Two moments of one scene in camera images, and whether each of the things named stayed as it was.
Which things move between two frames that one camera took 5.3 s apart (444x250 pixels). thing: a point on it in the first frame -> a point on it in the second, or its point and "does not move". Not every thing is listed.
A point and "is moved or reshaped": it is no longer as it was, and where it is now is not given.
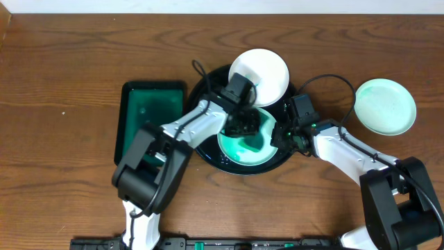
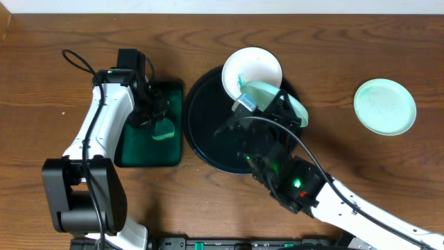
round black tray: x=211 y=83 does not move
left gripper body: x=241 y=122 -> x=152 y=113
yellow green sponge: x=253 y=143 is moved or reshaped
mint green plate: x=385 y=106 does not move
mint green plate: x=237 y=153 is moved or reshaped
